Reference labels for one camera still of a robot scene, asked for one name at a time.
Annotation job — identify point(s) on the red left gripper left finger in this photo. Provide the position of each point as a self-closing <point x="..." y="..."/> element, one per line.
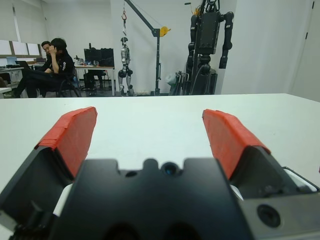
<point x="70" y="140"/>

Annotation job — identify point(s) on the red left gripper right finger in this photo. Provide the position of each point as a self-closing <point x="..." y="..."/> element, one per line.
<point x="230" y="140"/>

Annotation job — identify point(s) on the black office chair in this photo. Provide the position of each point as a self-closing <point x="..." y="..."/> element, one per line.
<point x="68" y="86"/>

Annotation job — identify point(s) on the person with black hair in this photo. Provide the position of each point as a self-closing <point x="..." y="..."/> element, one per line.
<point x="60" y="65"/>

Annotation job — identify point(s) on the folded grey cart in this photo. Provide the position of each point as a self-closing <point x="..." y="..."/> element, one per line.
<point x="178" y="83"/>

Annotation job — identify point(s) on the white desk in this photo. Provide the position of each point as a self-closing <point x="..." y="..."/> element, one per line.
<point x="100" y="67"/>

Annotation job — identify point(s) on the black monitor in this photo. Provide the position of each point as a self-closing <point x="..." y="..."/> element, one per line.
<point x="92" y="56"/>
<point x="107" y="56"/>

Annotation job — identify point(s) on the person with glasses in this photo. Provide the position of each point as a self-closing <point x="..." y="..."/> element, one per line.
<point x="45" y="48"/>

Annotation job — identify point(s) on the small silver humanoid robot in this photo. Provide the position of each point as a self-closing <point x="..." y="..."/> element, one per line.
<point x="125" y="60"/>

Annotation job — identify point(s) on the large black humanoid robot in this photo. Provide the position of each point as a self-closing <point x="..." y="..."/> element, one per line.
<point x="207" y="37"/>

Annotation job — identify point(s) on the white door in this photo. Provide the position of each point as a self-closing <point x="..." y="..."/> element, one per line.
<point x="303" y="50"/>

